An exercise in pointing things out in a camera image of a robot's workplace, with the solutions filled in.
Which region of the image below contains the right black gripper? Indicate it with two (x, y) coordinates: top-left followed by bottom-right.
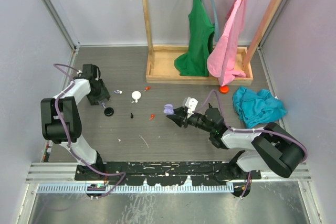
(167, 105), (214, 133)

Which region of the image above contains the black earbud case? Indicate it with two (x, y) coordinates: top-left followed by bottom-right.
(104, 107), (114, 117)

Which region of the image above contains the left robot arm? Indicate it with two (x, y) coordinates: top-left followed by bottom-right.
(40, 64), (110, 180)

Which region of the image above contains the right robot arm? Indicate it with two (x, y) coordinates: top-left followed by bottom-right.
(164, 104), (308, 179)

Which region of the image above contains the white earbud case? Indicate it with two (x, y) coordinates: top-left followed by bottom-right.
(131, 91), (141, 100)

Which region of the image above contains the wooden clothes rack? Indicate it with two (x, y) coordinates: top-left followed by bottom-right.
(142, 0), (285, 86)

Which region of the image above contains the green shirt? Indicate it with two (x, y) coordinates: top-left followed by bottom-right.
(174, 0), (215, 77)

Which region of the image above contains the pink shirt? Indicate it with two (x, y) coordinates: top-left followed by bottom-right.
(207, 0), (248, 86)

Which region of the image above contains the teal cloth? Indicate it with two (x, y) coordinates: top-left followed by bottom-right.
(232, 87), (287, 129)

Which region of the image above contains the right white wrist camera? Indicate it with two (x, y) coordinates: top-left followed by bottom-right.
(183, 97), (198, 116)

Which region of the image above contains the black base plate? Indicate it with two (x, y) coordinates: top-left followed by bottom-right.
(75, 161), (262, 187)

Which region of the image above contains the white slotted cable duct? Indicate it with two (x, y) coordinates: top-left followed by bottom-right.
(37, 183), (234, 194)

